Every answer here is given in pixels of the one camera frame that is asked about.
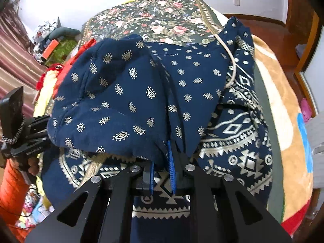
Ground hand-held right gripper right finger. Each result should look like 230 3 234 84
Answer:
166 140 291 243

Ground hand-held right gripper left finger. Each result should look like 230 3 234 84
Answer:
25 161 156 243

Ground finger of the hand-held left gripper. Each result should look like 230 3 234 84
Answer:
29 115 52 133
26 132 51 147

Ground navy patterned hoodie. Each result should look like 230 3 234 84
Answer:
42 16 274 219

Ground person's left forearm orange sleeve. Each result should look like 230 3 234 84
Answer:
0 158 33 233

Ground pile of mixed clothes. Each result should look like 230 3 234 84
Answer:
32 18 61 56

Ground person's left hand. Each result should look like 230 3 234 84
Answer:
27 157 41 181

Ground yellow garment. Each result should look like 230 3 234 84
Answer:
33 71 59 122

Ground red plush toy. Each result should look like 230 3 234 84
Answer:
37 64 64 90

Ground striped pink curtain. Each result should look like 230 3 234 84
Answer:
0 2 48 99

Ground colourful printed sheet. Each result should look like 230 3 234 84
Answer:
23 182 56 223

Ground orange box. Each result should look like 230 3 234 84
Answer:
42 39 57 60

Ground green patterned cloth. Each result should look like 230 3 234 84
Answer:
47 39 79 65

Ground red garment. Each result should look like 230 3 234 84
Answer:
53 38 97 99

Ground dark grey cushion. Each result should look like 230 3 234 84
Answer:
49 27 81 39

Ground tan printed fleece blanket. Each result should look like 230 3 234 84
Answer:
202 2 314 233

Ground pink slippers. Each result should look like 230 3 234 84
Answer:
300 99 313 123

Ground dark floral blanket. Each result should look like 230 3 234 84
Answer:
78 0 282 223

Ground thin black cable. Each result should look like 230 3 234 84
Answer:
0 208 33 218

